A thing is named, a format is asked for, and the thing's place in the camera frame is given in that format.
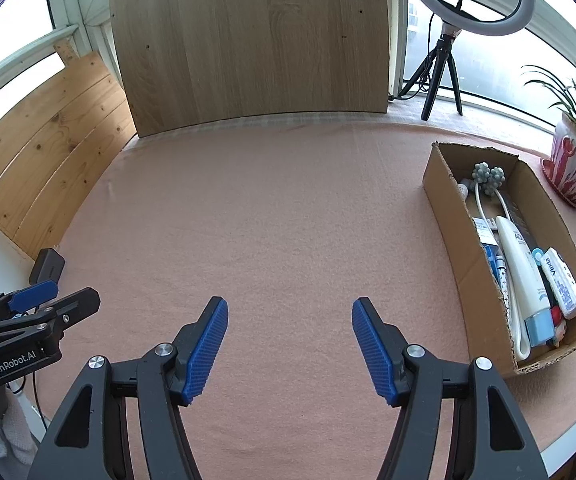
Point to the patterned tissue pack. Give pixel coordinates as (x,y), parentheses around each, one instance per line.
(561,282)

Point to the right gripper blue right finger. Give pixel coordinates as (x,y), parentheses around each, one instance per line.
(382,347)

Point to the cartoon doll keychain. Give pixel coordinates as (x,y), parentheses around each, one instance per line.
(559,323)

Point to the light wooden board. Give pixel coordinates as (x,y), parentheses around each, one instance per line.
(187,62)

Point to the blue phone stand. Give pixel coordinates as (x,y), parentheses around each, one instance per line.
(491,252)

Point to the brown cardboard box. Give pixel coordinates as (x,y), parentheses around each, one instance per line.
(538,219)

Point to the black tripod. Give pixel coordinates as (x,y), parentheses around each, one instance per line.
(429,73)

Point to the red white ceramic pot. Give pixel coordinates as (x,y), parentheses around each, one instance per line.
(559,168)

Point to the white blue lotion tube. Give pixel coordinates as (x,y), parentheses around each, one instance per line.
(531,295)

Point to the white ring light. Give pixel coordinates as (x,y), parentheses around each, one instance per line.
(510,24)

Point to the blue mini fan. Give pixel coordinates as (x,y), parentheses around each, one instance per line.
(537,255)

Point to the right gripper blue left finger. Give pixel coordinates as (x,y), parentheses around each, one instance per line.
(196,347)

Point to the white usb charger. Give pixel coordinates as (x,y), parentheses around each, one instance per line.
(485,232)

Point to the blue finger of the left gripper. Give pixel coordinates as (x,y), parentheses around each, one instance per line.
(23,300)
(72,309)

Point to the pine slatted board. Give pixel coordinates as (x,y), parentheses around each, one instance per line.
(55,144)

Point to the black power adapter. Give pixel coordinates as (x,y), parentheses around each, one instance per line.
(47,267)

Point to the small pink bottle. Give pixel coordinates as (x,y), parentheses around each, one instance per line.
(465,188)

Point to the patterned lighter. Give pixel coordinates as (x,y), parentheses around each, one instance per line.
(502,277)

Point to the white gloved left hand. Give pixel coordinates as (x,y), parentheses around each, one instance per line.
(15,436)

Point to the white massager with grey balls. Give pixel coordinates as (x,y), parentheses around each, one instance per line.
(487,181)

